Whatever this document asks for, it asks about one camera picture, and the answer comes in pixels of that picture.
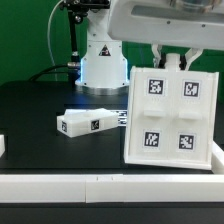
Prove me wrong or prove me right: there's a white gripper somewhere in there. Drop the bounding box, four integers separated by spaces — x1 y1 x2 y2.
107 0 224 71

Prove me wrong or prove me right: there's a white front fence bar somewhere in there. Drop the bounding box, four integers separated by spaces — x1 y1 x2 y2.
0 174 224 203

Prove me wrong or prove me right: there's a white cabinet top block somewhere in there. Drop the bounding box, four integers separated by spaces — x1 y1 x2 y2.
57 108 118 138

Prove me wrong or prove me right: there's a black cable bundle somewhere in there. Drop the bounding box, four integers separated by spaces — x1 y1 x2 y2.
28 64 73 82

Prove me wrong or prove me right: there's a white base sheet with tags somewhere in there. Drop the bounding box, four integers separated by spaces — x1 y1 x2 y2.
116 110 127 127

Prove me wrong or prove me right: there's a white fence block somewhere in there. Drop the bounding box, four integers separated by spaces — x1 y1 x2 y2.
211 143 224 175
0 135 5 157

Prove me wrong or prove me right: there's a white cabinet body box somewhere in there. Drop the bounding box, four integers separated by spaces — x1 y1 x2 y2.
123 52 220 171

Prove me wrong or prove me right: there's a white left fence block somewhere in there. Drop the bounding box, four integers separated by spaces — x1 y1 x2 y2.
0 135 5 157

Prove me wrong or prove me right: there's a grey thin cable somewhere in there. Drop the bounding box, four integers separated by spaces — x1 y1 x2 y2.
46 0 66 82

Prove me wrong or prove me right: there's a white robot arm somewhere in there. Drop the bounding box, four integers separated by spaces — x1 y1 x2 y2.
74 0 224 95

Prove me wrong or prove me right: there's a white right fence block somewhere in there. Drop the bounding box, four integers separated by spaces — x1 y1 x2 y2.
211 143 224 175

